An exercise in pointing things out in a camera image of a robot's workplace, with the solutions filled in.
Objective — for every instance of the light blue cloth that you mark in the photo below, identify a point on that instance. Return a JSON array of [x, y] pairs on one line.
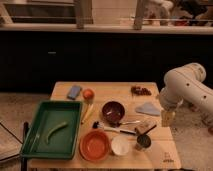
[[148, 108]]

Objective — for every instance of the green bean pod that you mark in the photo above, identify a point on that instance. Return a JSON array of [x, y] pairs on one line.
[[54, 130]]

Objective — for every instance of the dark maroon bowl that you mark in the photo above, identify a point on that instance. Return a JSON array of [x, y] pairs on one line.
[[113, 111]]

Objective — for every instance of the green plastic tray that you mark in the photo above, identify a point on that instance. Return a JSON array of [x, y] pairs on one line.
[[62, 143]]

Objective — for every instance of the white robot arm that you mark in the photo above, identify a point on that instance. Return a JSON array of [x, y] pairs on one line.
[[184, 84]]

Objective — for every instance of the brown wooden block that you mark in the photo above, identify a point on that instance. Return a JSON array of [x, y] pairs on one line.
[[144, 126]]

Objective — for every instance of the orange fruit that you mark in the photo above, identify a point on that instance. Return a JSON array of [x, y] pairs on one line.
[[88, 94]]

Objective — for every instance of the metal spoon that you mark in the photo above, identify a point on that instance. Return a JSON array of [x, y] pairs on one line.
[[126, 123]]

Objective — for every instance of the dark red grape bunch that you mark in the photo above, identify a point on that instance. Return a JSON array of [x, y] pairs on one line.
[[140, 91]]

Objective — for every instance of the orange red bowl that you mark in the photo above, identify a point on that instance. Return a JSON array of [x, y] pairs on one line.
[[94, 146]]

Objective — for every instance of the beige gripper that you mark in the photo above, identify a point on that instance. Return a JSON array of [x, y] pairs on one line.
[[167, 117]]

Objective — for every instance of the metal cup with black handle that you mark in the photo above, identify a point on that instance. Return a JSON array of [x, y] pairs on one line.
[[143, 141]]

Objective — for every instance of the blue sponge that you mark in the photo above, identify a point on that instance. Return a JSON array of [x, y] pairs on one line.
[[74, 92]]

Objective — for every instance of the white small bowl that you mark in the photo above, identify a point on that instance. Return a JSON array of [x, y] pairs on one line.
[[120, 145]]

